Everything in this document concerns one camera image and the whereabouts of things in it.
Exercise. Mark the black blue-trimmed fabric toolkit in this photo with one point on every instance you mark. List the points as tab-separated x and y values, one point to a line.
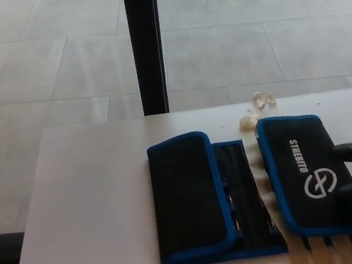
185	196

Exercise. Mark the wide beige tape strip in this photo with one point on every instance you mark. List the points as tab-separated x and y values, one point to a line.
257	163

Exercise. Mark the black vertical window post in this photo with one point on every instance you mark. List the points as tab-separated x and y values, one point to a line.
146	44

